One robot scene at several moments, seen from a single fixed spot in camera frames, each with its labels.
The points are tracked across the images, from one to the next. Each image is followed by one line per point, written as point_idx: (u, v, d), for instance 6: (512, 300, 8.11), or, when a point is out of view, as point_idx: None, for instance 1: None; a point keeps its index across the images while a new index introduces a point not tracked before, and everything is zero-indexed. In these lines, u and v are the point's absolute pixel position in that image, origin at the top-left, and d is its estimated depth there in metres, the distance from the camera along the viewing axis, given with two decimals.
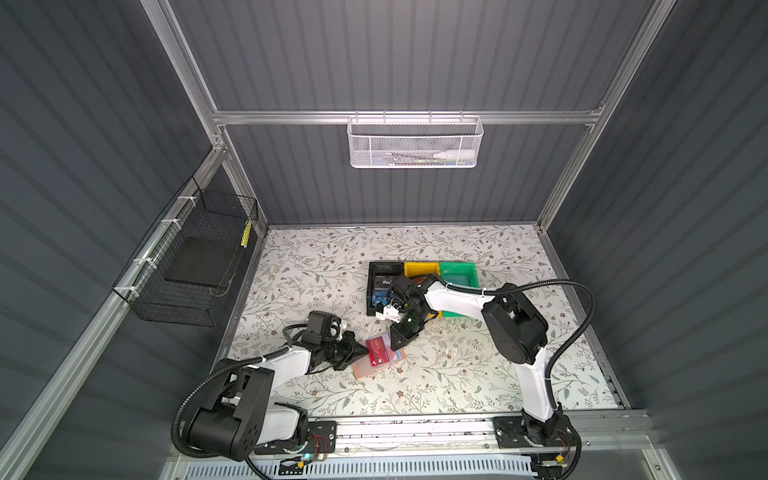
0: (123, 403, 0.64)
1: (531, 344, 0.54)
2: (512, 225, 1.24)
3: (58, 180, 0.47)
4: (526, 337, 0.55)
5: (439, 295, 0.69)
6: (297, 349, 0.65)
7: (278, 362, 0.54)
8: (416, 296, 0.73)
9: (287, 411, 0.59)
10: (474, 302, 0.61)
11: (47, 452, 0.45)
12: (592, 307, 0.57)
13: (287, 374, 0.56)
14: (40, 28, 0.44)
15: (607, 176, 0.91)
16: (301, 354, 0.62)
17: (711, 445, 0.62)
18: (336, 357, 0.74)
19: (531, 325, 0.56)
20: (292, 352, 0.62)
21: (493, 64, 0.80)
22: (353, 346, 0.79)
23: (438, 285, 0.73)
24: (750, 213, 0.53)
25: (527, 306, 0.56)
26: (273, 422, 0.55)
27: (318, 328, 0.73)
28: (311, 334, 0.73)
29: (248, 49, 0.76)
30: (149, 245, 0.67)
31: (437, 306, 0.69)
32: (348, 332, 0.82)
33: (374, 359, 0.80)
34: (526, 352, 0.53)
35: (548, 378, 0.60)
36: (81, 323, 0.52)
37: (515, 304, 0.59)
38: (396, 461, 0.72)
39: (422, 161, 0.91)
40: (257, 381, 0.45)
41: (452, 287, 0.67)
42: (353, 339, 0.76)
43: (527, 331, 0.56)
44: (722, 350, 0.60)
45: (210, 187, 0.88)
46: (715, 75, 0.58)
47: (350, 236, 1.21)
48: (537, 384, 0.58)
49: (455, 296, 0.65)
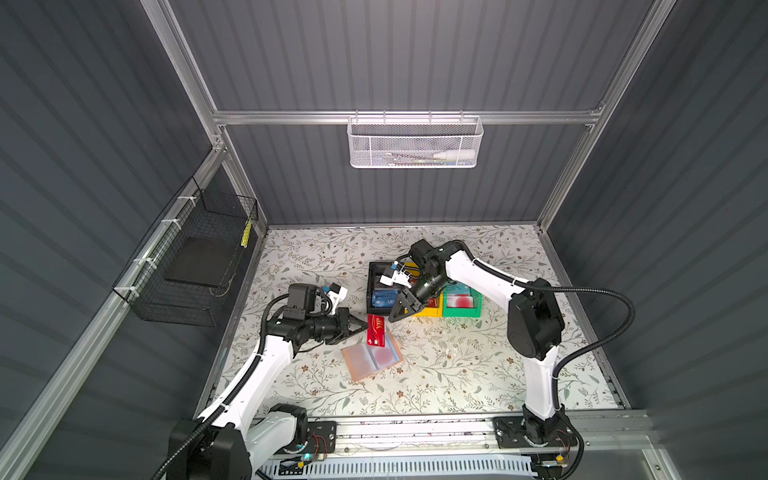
0: (122, 403, 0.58)
1: (544, 341, 0.54)
2: (512, 225, 1.24)
3: (58, 180, 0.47)
4: (543, 333, 0.54)
5: (462, 267, 0.65)
6: (267, 352, 0.53)
7: (245, 397, 0.46)
8: (436, 260, 0.69)
9: (279, 423, 0.61)
10: (500, 288, 0.58)
11: (46, 454, 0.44)
12: (629, 320, 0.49)
13: (261, 392, 0.48)
14: (39, 28, 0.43)
15: (607, 176, 0.91)
16: (276, 357, 0.53)
17: (711, 445, 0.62)
18: (325, 335, 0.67)
19: (547, 322, 0.56)
20: (267, 360, 0.52)
21: (493, 63, 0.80)
22: (343, 325, 0.69)
23: (464, 257, 0.67)
24: (750, 213, 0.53)
25: (552, 304, 0.54)
26: (265, 445, 0.53)
27: (300, 303, 0.64)
28: (294, 310, 0.64)
29: (248, 48, 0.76)
30: (149, 245, 0.67)
31: (455, 276, 0.67)
32: (340, 307, 0.71)
33: (371, 337, 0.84)
34: (537, 348, 0.53)
35: (555, 377, 0.59)
36: (79, 325, 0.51)
37: (541, 298, 0.57)
38: (396, 461, 0.72)
39: (422, 161, 0.91)
40: (223, 450, 0.39)
41: (479, 264, 0.65)
42: (345, 316, 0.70)
43: (544, 326, 0.55)
44: (723, 350, 0.59)
45: (210, 188, 0.88)
46: (716, 75, 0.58)
47: (350, 236, 1.21)
48: (544, 381, 0.58)
49: (482, 275, 0.61)
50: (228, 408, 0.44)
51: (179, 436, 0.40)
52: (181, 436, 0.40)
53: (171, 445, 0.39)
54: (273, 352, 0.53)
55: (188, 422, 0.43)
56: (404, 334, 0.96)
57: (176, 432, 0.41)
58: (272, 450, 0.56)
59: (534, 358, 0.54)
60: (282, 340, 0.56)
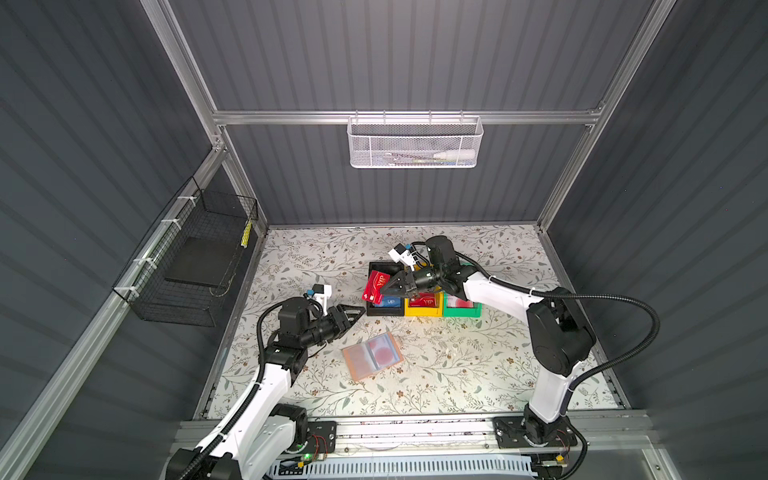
0: (123, 403, 0.64)
1: (574, 356, 0.50)
2: (512, 224, 1.26)
3: (58, 181, 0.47)
4: (572, 347, 0.51)
5: (480, 286, 0.65)
6: (267, 381, 0.54)
7: (244, 426, 0.46)
8: (455, 282, 0.70)
9: (274, 437, 0.59)
10: (519, 301, 0.56)
11: (44, 456, 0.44)
12: (655, 325, 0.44)
13: (260, 419, 0.49)
14: (39, 28, 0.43)
15: (607, 176, 0.91)
16: (274, 386, 0.54)
17: (711, 445, 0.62)
18: (326, 337, 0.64)
19: (576, 335, 0.52)
20: (266, 388, 0.53)
21: (494, 63, 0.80)
22: (338, 321, 0.70)
23: (480, 275, 0.69)
24: (749, 213, 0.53)
25: (577, 315, 0.51)
26: (263, 458, 0.53)
27: (293, 327, 0.61)
28: (287, 333, 0.62)
29: (249, 49, 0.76)
30: (149, 245, 0.67)
31: (472, 296, 0.67)
32: (332, 306, 0.70)
33: (367, 292, 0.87)
34: (567, 363, 0.49)
35: (571, 390, 0.55)
36: (79, 327, 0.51)
37: (564, 311, 0.54)
38: (396, 461, 0.72)
39: (422, 161, 0.91)
40: None
41: (496, 281, 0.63)
42: (338, 313, 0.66)
43: (572, 340, 0.51)
44: (722, 350, 0.60)
45: (210, 188, 0.88)
46: (716, 74, 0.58)
47: (350, 236, 1.21)
48: (559, 393, 0.57)
49: (500, 291, 0.61)
50: (226, 437, 0.44)
51: (177, 468, 0.40)
52: (178, 467, 0.40)
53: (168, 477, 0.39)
54: (272, 381, 0.54)
55: (186, 452, 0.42)
56: (403, 334, 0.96)
57: (173, 464, 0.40)
58: (270, 459, 0.55)
59: (559, 374, 0.51)
60: (280, 368, 0.57)
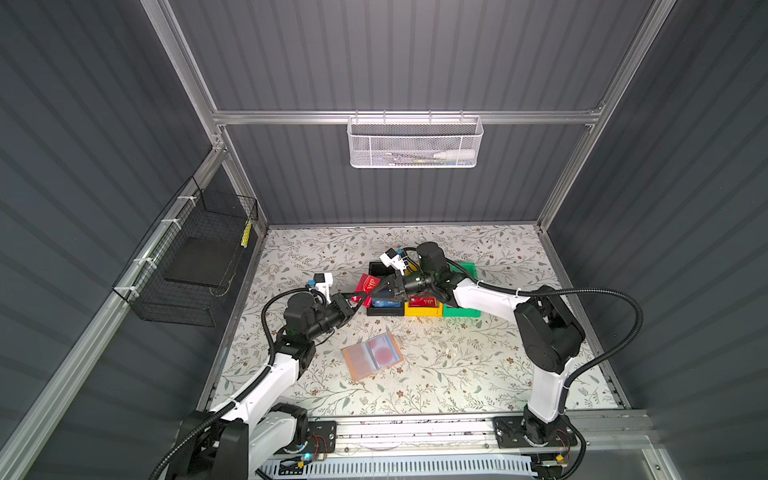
0: (123, 403, 0.64)
1: (565, 353, 0.50)
2: (512, 224, 1.26)
3: (58, 181, 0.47)
4: (561, 345, 0.51)
5: (469, 291, 0.66)
6: (278, 365, 0.57)
7: (255, 398, 0.49)
8: (445, 291, 0.71)
9: (278, 427, 0.60)
10: (507, 303, 0.58)
11: (45, 455, 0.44)
12: (637, 325, 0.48)
13: (269, 398, 0.51)
14: (40, 29, 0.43)
15: (607, 176, 0.91)
16: (285, 371, 0.56)
17: (711, 445, 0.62)
18: (333, 325, 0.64)
19: (565, 333, 0.53)
20: (277, 372, 0.55)
21: (494, 62, 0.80)
22: (342, 308, 0.71)
23: (468, 281, 0.70)
24: (749, 213, 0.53)
25: (565, 313, 0.53)
26: (264, 445, 0.53)
27: (300, 325, 0.61)
28: (295, 328, 0.62)
29: (248, 48, 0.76)
30: (149, 245, 0.67)
31: (463, 303, 0.68)
32: (336, 293, 0.71)
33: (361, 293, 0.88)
34: (558, 360, 0.50)
35: (567, 386, 0.56)
36: (79, 327, 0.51)
37: (551, 309, 0.55)
38: (396, 461, 0.72)
39: (422, 161, 0.91)
40: (229, 441, 0.41)
41: (483, 285, 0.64)
42: (342, 299, 0.72)
43: (561, 338, 0.52)
44: (722, 350, 0.60)
45: (210, 188, 0.88)
46: (716, 74, 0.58)
47: (350, 236, 1.21)
48: (555, 390, 0.56)
49: (487, 295, 0.62)
50: (239, 405, 0.47)
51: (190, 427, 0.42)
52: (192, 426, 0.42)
53: (181, 433, 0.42)
54: (282, 366, 0.57)
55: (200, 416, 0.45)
56: (403, 334, 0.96)
57: (187, 423, 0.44)
58: (269, 452, 0.55)
59: (552, 372, 0.51)
60: (290, 357, 0.60)
